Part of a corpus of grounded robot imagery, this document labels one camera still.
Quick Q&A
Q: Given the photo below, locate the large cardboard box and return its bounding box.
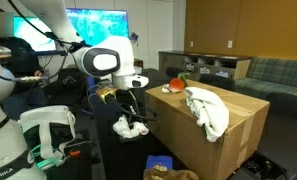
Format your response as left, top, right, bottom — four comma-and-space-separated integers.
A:
144, 79, 271, 180

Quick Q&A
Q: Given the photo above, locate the red plush with green leaves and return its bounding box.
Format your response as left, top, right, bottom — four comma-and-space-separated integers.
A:
161, 73, 191, 95

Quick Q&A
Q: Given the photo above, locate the black office chair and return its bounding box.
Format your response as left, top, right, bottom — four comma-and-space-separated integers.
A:
42, 68, 90, 108

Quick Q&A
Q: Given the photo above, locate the large TV screen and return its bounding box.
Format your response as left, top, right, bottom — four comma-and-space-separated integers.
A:
12, 8, 131, 53

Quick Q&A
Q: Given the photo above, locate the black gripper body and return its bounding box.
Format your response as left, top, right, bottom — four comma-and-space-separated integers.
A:
116, 89, 140, 118

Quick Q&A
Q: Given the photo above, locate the seated person in dark clothes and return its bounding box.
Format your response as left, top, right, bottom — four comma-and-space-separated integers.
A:
0, 6, 50, 118

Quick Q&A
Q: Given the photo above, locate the white plastic bag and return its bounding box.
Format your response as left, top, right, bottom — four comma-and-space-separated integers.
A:
112, 114, 150, 140

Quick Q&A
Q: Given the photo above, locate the brown plush toy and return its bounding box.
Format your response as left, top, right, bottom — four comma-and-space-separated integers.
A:
142, 163, 200, 180

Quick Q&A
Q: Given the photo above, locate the white towel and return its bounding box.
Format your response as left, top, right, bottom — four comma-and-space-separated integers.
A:
184, 86, 230, 143

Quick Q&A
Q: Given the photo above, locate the blue bean bag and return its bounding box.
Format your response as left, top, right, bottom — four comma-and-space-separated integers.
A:
145, 154, 174, 170

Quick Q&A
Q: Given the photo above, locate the green plaid sofa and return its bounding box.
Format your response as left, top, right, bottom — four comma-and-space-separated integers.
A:
233, 56, 297, 118

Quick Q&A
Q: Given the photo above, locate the white VR headset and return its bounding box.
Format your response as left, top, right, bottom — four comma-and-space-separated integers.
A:
18, 105, 77, 169

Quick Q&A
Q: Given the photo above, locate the black power strip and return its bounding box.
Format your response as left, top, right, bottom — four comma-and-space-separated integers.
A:
242, 155, 286, 178

